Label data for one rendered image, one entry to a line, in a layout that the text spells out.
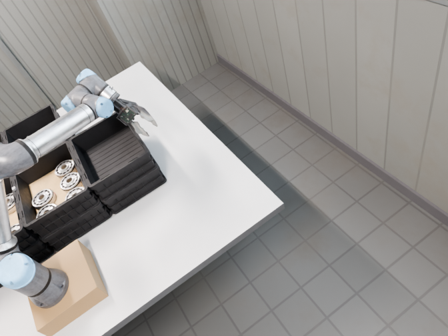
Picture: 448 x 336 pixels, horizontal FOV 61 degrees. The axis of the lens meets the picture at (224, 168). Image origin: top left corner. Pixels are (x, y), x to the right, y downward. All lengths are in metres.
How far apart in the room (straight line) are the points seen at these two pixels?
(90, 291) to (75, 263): 0.15
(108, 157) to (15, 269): 0.69
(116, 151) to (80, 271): 0.61
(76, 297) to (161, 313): 0.82
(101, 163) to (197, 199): 0.53
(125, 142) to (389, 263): 1.50
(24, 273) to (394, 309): 1.65
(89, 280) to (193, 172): 0.66
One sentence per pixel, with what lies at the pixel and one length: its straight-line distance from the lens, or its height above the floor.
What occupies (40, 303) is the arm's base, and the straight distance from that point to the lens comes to 1.67.
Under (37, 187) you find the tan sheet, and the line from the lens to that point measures 2.06.
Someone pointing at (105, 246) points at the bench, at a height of 0.70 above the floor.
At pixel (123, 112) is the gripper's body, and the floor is 1.12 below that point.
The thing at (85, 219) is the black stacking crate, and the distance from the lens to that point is 1.82.
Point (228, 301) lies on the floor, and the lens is 2.22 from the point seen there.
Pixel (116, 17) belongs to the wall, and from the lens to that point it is 3.21.
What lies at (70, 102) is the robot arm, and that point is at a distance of 1.59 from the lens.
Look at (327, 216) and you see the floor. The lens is 2.36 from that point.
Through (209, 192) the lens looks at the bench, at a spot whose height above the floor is 0.70.
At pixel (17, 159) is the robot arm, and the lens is 1.36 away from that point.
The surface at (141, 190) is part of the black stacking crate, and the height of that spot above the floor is 0.75.
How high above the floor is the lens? 2.00
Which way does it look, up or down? 47 degrees down
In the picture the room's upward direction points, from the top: 23 degrees counter-clockwise
